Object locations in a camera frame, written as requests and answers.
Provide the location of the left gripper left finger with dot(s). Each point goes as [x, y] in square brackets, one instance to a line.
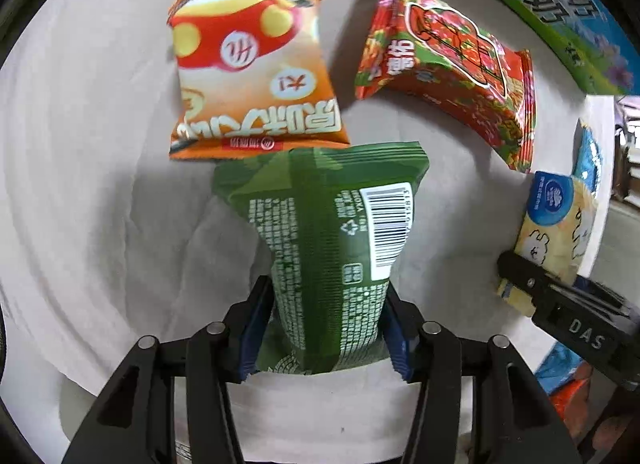
[132, 420]

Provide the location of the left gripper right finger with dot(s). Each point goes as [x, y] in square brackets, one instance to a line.
[513, 420]

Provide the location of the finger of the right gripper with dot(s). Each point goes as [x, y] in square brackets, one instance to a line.
[529, 277]

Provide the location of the yellow tissue pack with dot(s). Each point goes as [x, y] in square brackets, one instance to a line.
[557, 224]

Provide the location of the blue snack bar packet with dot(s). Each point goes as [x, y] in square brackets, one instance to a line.
[588, 165]

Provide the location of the green snack bag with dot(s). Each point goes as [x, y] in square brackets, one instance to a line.
[335, 221]

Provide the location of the red floral snack bag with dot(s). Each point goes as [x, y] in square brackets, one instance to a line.
[428, 49]

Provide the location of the orange mushroom snack bag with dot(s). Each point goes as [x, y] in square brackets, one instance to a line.
[252, 79]

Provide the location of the white tablecloth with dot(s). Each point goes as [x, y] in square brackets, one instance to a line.
[105, 239]

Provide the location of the milk carton cardboard box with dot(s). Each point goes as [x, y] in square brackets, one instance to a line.
[588, 40]

